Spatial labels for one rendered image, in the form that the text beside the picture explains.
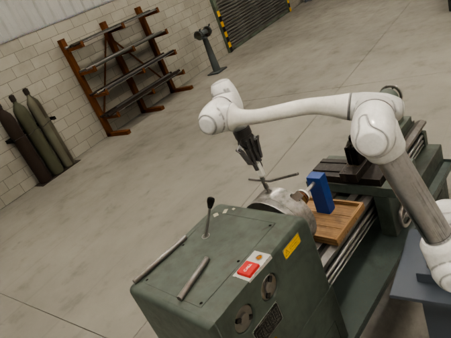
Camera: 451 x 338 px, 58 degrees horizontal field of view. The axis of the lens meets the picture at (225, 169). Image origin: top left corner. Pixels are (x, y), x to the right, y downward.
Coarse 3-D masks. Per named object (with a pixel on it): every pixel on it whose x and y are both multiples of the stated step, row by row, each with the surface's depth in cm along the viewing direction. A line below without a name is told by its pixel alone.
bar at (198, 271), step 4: (204, 260) 151; (208, 260) 152; (200, 264) 149; (204, 264) 150; (200, 268) 148; (196, 272) 146; (200, 272) 147; (192, 276) 145; (196, 276) 145; (188, 280) 144; (192, 280) 144; (188, 284) 142; (192, 284) 143; (184, 288) 141; (188, 288) 141; (180, 292) 140; (184, 292) 140; (180, 296) 138; (184, 296) 139; (180, 300) 139
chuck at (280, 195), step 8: (264, 192) 186; (272, 192) 182; (280, 192) 181; (288, 192) 181; (280, 200) 177; (288, 200) 178; (288, 208) 175; (296, 208) 176; (304, 208) 178; (304, 216) 176; (312, 216) 179; (312, 224) 179; (312, 232) 181
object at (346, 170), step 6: (366, 162) 219; (348, 168) 219; (354, 168) 217; (360, 168) 215; (366, 168) 219; (342, 174) 217; (348, 174) 214; (354, 174) 212; (360, 174) 215; (342, 180) 219; (348, 180) 217; (354, 180) 214
